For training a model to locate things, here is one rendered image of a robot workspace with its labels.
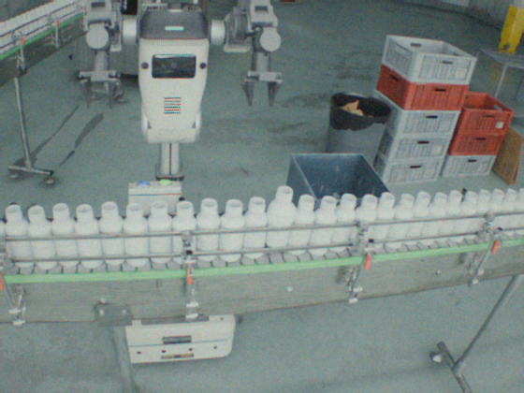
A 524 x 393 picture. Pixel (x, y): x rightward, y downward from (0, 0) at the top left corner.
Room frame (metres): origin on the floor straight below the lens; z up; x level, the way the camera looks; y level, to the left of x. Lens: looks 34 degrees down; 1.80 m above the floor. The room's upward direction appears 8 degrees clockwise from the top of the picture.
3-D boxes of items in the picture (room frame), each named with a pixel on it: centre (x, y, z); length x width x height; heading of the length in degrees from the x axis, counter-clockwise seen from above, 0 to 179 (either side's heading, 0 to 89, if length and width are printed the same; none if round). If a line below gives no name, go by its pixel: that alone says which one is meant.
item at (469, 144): (3.59, -1.74, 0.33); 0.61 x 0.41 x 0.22; 110
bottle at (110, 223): (0.79, 0.35, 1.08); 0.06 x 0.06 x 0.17
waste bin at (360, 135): (3.02, -0.61, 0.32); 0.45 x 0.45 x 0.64
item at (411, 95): (3.29, -1.11, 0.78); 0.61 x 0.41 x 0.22; 114
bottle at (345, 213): (0.97, -0.22, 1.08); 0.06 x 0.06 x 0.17
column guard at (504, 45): (9.83, -5.07, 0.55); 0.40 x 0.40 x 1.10; 17
